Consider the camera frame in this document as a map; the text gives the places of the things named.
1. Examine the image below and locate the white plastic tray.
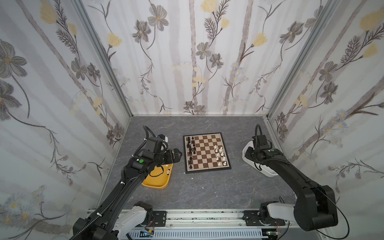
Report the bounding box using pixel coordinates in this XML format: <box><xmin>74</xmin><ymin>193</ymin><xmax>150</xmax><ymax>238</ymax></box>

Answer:
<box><xmin>242</xmin><ymin>141</ymin><xmax>278</xmax><ymax>178</ymax></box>

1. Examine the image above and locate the yellow plastic tray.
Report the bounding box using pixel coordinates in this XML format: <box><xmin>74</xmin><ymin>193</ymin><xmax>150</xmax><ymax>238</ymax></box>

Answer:
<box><xmin>142</xmin><ymin>164</ymin><xmax>173</xmax><ymax>190</ymax></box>

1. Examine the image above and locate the brown folding chess board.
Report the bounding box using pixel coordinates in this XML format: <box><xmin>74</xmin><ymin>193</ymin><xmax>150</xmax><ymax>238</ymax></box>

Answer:
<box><xmin>183</xmin><ymin>133</ymin><xmax>232</xmax><ymax>174</ymax></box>

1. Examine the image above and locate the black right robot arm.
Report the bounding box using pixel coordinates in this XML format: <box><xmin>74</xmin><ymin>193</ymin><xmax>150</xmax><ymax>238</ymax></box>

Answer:
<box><xmin>245</xmin><ymin>135</ymin><xmax>339</xmax><ymax>232</ymax></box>

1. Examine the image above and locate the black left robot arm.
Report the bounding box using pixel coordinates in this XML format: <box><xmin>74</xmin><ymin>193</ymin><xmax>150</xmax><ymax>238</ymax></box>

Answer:
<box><xmin>71</xmin><ymin>135</ymin><xmax>183</xmax><ymax>240</ymax></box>

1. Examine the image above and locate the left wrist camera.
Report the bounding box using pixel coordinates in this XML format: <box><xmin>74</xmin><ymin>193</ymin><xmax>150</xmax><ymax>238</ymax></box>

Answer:
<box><xmin>157</xmin><ymin>134</ymin><xmax>169</xmax><ymax>143</ymax></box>

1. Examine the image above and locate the black left corrugated cable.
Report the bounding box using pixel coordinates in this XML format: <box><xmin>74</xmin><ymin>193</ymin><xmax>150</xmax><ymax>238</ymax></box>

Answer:
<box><xmin>69</xmin><ymin>179</ymin><xmax>127</xmax><ymax>240</ymax></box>

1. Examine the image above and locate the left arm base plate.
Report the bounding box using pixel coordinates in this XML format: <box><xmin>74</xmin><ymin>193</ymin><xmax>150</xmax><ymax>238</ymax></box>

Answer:
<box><xmin>146</xmin><ymin>211</ymin><xmax>167</xmax><ymax>228</ymax></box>

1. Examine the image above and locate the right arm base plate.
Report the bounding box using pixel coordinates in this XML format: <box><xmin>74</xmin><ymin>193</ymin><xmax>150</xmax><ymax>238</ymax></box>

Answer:
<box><xmin>243</xmin><ymin>210</ymin><xmax>287</xmax><ymax>227</ymax></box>

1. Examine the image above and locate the aluminium mounting rail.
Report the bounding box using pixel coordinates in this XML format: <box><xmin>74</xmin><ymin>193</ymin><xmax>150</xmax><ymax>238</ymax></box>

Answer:
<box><xmin>85</xmin><ymin>208</ymin><xmax>331</xmax><ymax>232</ymax></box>

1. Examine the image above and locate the white slotted cable duct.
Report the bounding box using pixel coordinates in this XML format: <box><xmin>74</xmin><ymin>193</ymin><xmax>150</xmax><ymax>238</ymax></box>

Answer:
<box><xmin>126</xmin><ymin>229</ymin><xmax>269</xmax><ymax>240</ymax></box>

